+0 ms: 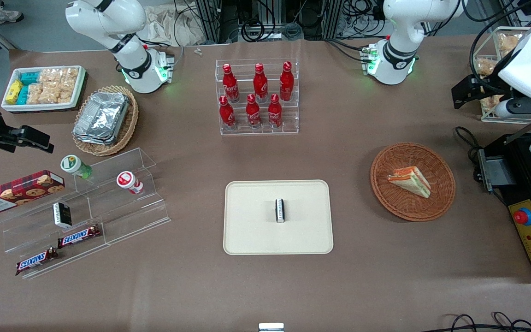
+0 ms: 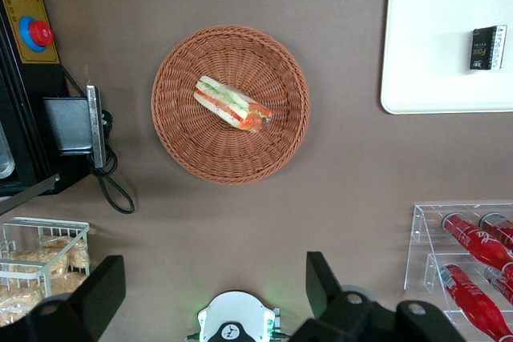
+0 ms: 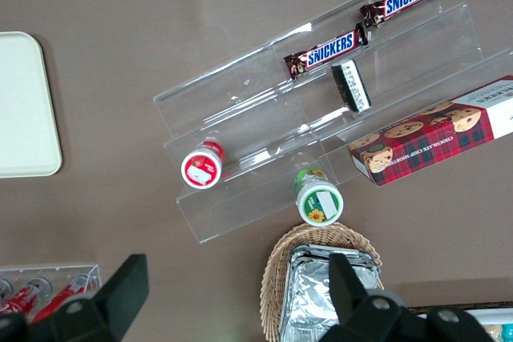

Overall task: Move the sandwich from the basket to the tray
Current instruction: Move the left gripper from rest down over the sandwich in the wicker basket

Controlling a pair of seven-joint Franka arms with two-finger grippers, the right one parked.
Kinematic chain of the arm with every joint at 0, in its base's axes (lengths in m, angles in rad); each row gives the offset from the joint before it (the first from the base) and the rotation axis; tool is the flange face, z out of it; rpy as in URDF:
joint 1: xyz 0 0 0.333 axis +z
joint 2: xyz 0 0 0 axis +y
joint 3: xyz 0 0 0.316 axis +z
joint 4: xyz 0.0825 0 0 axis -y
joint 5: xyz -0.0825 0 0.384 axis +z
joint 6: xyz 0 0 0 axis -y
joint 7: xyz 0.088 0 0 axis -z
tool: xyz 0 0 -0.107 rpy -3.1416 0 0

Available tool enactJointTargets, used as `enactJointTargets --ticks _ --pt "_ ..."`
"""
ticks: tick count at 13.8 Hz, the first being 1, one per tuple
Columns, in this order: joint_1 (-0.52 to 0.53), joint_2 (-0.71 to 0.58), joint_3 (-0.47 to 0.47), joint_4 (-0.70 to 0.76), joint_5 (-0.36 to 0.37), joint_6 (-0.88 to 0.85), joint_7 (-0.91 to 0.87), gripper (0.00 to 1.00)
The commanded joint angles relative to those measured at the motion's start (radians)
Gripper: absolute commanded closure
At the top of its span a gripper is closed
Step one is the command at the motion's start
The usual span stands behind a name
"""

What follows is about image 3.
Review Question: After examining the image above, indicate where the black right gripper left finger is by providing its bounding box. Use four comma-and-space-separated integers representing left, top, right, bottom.
0, 253, 150, 342

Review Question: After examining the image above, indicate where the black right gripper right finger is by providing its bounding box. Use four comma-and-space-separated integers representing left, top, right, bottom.
318, 252, 496, 342

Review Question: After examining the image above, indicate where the aluminium foil tray stack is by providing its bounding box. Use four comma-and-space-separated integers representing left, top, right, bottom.
279, 243, 381, 342

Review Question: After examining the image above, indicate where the light wicker basket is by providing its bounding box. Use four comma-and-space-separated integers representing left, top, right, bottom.
259, 222, 385, 342

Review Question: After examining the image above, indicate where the white snack tray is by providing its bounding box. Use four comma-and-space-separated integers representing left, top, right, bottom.
408, 304, 513, 342

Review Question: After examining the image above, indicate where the beige plastic tray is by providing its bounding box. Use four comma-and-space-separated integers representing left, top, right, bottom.
0, 31, 63, 179

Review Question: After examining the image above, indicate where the clear acrylic bottle rack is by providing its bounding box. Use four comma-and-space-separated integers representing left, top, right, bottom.
0, 264, 102, 325

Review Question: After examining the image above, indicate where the red cola bottle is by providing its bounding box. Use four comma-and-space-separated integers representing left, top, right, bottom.
0, 277, 53, 316
31, 273, 97, 323

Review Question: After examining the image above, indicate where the green lid snack cup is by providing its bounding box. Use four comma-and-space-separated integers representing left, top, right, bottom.
293, 167, 345, 226

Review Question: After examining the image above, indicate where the red lid snack cup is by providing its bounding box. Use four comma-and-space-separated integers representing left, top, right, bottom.
180, 140, 227, 190

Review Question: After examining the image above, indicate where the red tartan cookie box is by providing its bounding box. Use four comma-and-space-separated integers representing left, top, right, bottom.
347, 74, 513, 187

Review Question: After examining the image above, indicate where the small black white box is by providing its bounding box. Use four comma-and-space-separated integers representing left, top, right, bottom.
330, 58, 373, 114

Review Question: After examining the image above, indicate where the clear acrylic stepped stand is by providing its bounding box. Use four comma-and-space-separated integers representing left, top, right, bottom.
151, 0, 513, 243

